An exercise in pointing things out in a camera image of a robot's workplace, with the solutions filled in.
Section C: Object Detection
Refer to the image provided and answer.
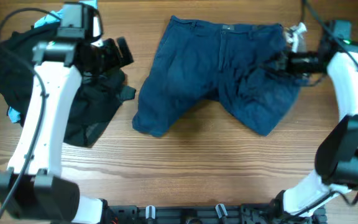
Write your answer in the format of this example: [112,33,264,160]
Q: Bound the dark blue shorts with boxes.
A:
[132,16,303,137]

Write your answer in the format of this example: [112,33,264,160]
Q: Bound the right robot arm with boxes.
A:
[257,20,358,223]

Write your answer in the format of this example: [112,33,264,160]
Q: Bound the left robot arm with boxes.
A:
[0,2,133,223]

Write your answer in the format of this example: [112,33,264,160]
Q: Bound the black garment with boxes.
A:
[0,22,135,147]

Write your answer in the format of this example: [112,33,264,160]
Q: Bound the light blue garment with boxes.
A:
[7,0,98,123]

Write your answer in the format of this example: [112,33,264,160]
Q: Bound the left black cable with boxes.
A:
[0,6,63,224]

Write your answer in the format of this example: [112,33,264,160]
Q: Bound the black cable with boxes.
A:
[286,0,358,218]
[0,6,63,224]

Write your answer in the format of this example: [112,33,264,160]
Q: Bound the right black cable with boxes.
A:
[286,0,358,218]

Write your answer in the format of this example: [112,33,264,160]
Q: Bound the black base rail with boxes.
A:
[110,203,328,224]

